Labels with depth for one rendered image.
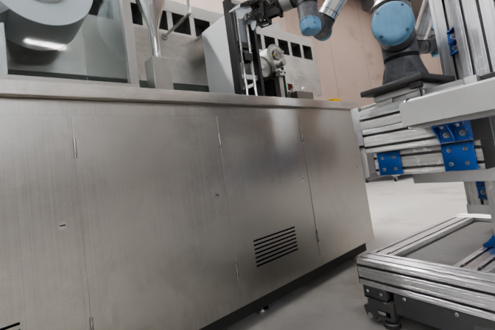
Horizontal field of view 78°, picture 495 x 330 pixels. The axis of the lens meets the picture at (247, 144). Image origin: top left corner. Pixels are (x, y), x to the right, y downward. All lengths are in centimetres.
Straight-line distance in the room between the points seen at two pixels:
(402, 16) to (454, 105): 31
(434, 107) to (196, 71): 136
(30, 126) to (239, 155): 69
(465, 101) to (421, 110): 11
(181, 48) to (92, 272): 135
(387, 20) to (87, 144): 96
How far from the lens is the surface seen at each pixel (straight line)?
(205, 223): 112
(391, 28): 108
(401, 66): 119
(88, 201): 97
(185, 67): 191
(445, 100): 98
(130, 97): 102
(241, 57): 157
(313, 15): 121
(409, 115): 102
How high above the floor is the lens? 60
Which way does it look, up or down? 4 degrees up
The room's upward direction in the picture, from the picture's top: 8 degrees counter-clockwise
